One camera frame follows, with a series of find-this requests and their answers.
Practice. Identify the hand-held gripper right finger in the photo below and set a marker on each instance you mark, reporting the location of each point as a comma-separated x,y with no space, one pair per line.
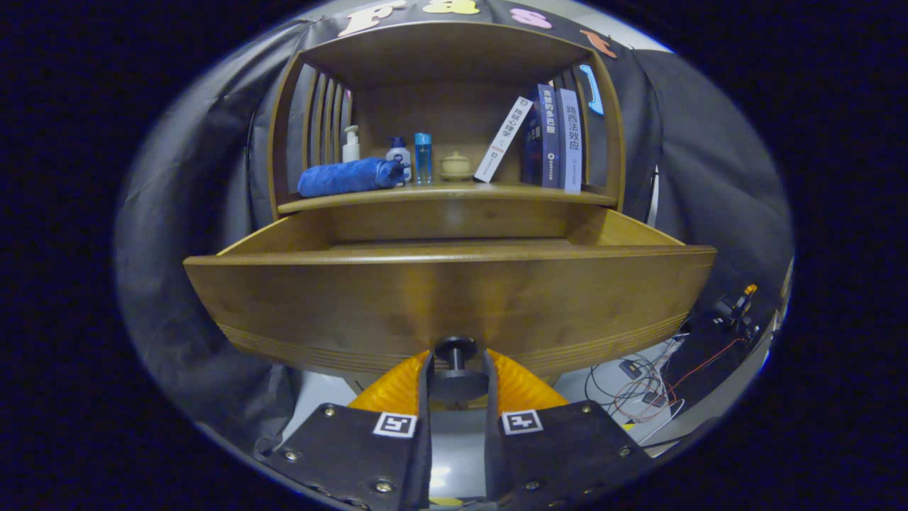
493,440

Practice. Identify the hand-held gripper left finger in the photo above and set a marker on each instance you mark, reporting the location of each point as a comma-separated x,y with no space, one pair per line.
424,440

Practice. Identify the wooden drawer with black knob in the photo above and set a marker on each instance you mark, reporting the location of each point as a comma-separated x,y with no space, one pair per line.
454,298

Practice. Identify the wooden countertop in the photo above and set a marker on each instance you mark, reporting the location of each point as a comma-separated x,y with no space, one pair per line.
461,190

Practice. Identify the wooden cabinet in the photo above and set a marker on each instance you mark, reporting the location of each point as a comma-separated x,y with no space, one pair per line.
440,57

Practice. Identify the small black adapter box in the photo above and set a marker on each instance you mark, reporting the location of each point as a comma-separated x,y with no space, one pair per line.
630,367
654,398

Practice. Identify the folded blue towel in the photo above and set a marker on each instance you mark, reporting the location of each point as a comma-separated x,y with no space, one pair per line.
347,177

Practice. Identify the beige lidded teacup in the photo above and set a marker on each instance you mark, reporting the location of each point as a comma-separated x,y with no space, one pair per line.
455,167

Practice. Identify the clear blue bottle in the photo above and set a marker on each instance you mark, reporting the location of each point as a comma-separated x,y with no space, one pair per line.
423,160

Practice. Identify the white bottle with blue cap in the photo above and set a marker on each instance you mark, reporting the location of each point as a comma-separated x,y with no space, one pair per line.
399,152

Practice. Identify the white pump bottle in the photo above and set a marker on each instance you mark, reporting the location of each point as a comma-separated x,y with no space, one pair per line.
350,149

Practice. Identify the white book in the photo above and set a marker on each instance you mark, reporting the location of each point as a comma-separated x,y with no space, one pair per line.
504,138

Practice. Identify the pale lavender book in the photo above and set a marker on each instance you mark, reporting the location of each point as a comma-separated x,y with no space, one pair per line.
571,142

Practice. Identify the dark blue book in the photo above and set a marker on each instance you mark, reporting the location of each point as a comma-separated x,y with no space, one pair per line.
550,135

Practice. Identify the black backdrop cloth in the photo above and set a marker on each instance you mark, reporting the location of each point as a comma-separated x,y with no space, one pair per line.
191,213

